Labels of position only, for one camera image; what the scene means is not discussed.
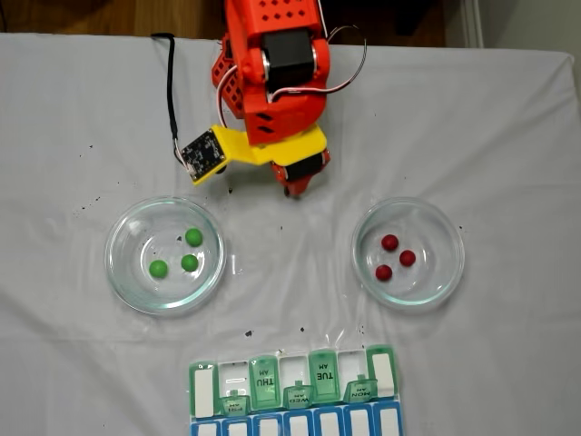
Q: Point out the weekly pill organizer box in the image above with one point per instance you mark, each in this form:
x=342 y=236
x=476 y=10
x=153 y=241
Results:
x=327 y=377

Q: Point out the camera circuit board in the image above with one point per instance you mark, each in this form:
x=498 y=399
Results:
x=203 y=155

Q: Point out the large glass bowl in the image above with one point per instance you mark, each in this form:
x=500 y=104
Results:
x=127 y=281

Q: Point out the green ball pill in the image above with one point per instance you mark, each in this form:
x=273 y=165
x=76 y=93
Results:
x=190 y=262
x=159 y=269
x=193 y=236

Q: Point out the red ball pill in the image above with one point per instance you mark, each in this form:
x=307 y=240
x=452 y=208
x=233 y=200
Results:
x=390 y=242
x=407 y=258
x=383 y=272

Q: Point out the small glass bowl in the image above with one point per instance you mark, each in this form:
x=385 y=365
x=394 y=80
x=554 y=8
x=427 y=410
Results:
x=436 y=281

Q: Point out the white tablecloth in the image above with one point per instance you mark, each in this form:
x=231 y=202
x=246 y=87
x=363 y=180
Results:
x=290 y=290

